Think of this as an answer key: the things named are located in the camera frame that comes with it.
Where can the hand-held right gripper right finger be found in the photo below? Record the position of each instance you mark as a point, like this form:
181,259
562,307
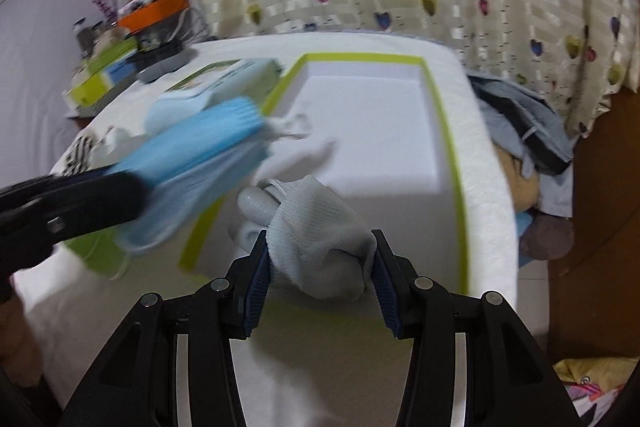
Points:
387,294

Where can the black and white striped sock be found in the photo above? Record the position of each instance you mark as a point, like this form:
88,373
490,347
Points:
80,154

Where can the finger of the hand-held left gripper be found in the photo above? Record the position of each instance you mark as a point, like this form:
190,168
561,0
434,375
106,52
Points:
90,202

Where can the lime green box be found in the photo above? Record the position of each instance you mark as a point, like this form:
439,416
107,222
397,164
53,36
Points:
90,94

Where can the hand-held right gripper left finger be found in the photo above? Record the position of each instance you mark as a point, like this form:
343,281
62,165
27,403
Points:
254,292

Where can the orange tray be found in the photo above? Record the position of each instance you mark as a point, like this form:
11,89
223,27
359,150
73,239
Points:
155,12

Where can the jar with black lid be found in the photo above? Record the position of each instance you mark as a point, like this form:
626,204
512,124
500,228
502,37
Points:
82,37

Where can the flat green and white box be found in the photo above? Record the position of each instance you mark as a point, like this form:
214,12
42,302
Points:
117,49

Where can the wet wipes pack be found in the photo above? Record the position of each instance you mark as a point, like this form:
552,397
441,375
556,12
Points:
235,79

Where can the white and light blue sock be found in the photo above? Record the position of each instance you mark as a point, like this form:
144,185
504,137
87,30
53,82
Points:
167,114

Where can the printed blanket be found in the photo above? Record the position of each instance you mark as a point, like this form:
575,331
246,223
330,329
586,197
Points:
595,387

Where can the grey work glove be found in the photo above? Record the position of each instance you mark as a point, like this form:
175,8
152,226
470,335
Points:
310,227

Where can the white box with green rim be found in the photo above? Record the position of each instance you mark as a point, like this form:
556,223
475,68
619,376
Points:
370,132

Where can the person's left hand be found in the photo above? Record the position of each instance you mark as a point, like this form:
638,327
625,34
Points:
17,347

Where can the pile of grey clothes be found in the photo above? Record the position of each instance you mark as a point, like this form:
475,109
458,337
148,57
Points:
520,122

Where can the brown wooden furniture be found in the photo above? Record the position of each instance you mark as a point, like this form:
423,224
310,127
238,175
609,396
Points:
610,232

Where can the grey and black headset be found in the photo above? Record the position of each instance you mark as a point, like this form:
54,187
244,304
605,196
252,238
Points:
162,68

